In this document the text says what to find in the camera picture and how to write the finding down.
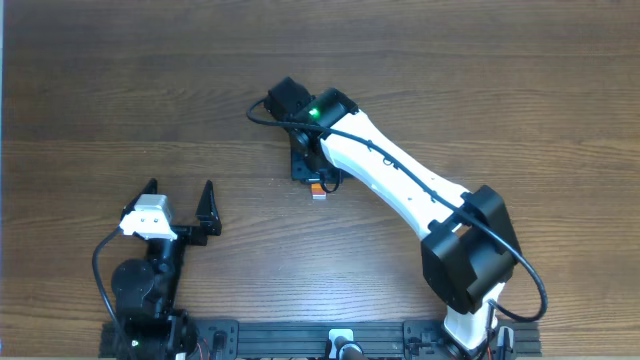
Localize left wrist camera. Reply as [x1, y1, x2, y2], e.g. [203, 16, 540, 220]
[118, 193, 179, 242]

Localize mounting rail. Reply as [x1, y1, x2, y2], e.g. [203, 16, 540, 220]
[98, 318, 544, 360]

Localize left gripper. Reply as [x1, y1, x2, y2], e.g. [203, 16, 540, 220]
[122, 177, 223, 248]

